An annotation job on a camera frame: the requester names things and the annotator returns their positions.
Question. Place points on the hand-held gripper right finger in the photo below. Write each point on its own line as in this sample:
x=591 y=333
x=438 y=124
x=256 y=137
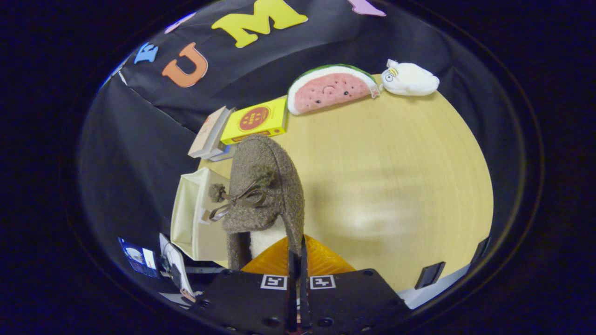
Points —
x=347 y=298

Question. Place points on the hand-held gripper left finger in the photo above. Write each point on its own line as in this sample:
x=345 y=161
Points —
x=251 y=298

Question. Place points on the cream fabric storage box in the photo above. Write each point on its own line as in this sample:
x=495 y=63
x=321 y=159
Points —
x=195 y=232

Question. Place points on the brown fuzzy shoe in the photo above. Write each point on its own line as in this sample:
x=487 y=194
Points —
x=272 y=186

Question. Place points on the black rectangular block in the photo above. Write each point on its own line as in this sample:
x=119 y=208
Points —
x=480 y=250
x=430 y=275

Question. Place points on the blue printed card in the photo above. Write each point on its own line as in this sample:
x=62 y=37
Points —
x=137 y=256

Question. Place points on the blue book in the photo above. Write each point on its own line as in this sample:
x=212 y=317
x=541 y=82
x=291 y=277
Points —
x=223 y=156

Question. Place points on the grey book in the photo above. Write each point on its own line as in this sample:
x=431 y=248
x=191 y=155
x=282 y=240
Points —
x=216 y=149

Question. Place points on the beige book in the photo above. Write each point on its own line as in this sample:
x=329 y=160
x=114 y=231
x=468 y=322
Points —
x=207 y=132

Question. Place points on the yellow book red circle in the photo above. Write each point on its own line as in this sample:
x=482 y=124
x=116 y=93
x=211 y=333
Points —
x=256 y=120

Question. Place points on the black backdrop cloth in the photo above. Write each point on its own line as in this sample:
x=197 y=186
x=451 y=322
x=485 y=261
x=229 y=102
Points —
x=139 y=153

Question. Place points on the watermelon slice plush toy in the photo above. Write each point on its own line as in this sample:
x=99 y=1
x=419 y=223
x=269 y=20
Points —
x=330 y=90

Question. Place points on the white plush toy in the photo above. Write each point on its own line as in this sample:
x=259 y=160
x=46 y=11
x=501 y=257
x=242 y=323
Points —
x=412 y=79

